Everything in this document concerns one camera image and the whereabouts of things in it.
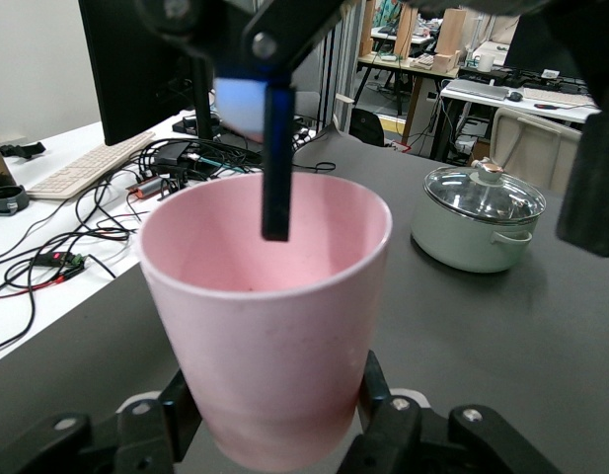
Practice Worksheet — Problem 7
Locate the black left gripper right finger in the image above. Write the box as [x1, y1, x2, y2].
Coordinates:
[338, 350, 562, 474]

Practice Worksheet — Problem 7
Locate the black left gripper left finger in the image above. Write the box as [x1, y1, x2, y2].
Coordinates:
[0, 367, 204, 474]

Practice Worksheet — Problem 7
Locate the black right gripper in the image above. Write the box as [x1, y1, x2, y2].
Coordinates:
[407, 0, 547, 19]

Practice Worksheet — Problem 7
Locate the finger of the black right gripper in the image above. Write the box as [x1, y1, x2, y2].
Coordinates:
[135, 0, 347, 243]
[540, 0, 609, 258]

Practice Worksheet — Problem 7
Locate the pink plastic cup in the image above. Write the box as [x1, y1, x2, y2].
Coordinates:
[138, 172, 394, 468]

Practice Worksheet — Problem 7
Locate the tall light wooden block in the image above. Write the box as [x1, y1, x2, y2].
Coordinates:
[442, 7, 468, 55]

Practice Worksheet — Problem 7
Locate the white chair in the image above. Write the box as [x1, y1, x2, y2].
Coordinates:
[491, 106, 584, 194]

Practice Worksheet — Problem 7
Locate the silver laptop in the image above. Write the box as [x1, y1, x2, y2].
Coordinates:
[444, 78, 511, 101]

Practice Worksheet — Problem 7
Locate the white office desk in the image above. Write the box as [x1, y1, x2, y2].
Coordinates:
[439, 78, 601, 164]

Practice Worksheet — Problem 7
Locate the white computer keyboard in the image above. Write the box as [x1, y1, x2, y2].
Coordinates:
[523, 87, 597, 107]

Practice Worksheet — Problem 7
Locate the black office chair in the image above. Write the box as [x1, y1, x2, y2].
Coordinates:
[349, 108, 386, 148]

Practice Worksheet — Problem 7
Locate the black usb hub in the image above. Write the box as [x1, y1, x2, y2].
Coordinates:
[153, 141, 190, 167]

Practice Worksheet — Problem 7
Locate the wooden table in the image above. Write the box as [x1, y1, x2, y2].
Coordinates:
[355, 51, 463, 144]

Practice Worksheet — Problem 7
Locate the glass lid with copper knob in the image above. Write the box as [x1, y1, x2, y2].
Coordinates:
[423, 157, 547, 233]

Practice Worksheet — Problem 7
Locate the orange grey adapter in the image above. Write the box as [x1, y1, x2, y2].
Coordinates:
[125, 176, 165, 199]

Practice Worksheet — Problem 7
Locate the pale green cooking pot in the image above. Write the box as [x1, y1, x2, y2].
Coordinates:
[411, 157, 547, 274]

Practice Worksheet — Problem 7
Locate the black computer monitor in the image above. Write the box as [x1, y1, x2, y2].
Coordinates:
[79, 0, 221, 147]

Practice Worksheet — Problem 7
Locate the green terminal board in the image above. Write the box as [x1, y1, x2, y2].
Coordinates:
[35, 250, 87, 278]

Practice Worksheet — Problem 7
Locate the beige computer keyboard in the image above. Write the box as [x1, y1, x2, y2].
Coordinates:
[25, 130, 157, 201]

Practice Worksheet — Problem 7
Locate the thin black loose cable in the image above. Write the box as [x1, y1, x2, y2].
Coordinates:
[289, 160, 338, 175]

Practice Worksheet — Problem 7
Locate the black cable tangle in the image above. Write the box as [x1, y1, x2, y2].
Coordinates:
[0, 137, 266, 356]

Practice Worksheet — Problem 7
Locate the wooden post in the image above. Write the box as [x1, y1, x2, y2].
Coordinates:
[393, 3, 418, 58]
[360, 0, 377, 58]

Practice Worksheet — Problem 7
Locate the red cable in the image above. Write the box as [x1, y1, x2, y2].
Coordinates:
[0, 274, 63, 300]

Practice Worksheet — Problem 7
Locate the white desk with cables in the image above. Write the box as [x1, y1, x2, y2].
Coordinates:
[0, 113, 335, 369]

